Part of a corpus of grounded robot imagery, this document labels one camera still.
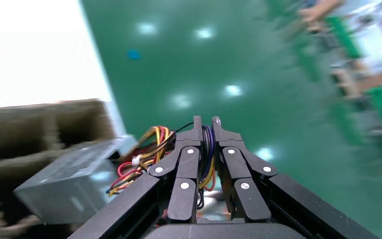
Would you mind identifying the cardboard divider box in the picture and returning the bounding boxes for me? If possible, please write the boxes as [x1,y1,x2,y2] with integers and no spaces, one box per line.
[0,98,116,239]

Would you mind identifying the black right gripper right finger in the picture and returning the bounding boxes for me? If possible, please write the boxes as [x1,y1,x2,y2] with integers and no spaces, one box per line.
[212,116,380,239]

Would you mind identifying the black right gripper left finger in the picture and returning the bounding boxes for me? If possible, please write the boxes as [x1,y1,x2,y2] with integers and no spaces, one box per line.
[67,116,203,239]

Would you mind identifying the person bare forearm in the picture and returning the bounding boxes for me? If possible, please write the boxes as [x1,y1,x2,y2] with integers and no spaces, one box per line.
[297,0,345,24]

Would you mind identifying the grey power supply with cables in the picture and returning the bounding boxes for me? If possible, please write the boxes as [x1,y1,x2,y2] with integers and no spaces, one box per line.
[13,121,217,226]

